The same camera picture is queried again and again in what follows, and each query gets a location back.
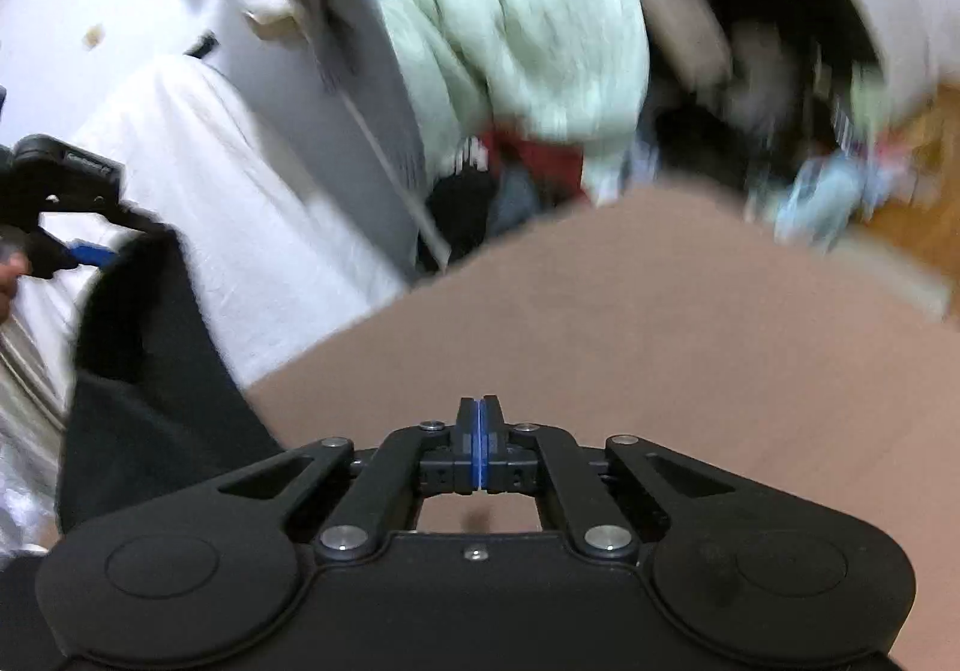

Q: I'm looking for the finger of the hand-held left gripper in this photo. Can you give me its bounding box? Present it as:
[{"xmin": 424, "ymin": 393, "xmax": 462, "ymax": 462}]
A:
[
  {"xmin": 9, "ymin": 134, "xmax": 162, "ymax": 230},
  {"xmin": 21, "ymin": 227, "xmax": 119, "ymax": 280}
]

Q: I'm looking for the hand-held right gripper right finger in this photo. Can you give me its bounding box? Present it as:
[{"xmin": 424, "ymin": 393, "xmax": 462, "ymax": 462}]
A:
[{"xmin": 480, "ymin": 398, "xmax": 736, "ymax": 559}]

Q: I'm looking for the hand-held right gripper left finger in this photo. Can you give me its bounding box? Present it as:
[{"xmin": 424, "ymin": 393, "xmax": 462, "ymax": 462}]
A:
[{"xmin": 217, "ymin": 398, "xmax": 479, "ymax": 561}]

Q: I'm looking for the black garment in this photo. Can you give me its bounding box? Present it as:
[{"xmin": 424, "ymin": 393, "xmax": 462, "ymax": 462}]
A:
[{"xmin": 56, "ymin": 213, "xmax": 302, "ymax": 556}]

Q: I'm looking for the dark clothes pile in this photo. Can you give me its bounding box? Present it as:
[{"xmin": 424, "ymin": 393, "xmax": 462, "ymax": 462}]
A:
[{"xmin": 450, "ymin": 0, "xmax": 901, "ymax": 192}]

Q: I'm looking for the person's left hand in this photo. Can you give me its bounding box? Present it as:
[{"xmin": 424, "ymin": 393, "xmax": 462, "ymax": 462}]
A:
[{"xmin": 0, "ymin": 249, "xmax": 25, "ymax": 326}]

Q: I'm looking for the white garment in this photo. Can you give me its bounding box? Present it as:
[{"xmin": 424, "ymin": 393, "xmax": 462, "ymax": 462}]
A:
[{"xmin": 13, "ymin": 55, "xmax": 412, "ymax": 410}]

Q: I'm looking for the striped grey cloth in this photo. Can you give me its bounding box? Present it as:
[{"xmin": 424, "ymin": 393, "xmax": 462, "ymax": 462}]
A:
[{"xmin": 0, "ymin": 307, "xmax": 72, "ymax": 559}]

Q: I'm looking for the red garment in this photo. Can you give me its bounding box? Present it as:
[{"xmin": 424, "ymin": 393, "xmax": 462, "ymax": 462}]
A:
[{"xmin": 480, "ymin": 122, "xmax": 587, "ymax": 201}]

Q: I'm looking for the light grey garment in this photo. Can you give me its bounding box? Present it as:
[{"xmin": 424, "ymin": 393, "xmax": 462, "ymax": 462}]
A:
[{"xmin": 187, "ymin": 0, "xmax": 432, "ymax": 267}]

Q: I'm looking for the light blue cloth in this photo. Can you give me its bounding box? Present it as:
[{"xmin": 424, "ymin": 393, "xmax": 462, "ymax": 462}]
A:
[{"xmin": 771, "ymin": 150, "xmax": 871, "ymax": 248}]

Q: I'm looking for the mint green garment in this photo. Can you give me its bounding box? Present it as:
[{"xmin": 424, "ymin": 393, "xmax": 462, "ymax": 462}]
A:
[{"xmin": 373, "ymin": 0, "xmax": 652, "ymax": 207}]

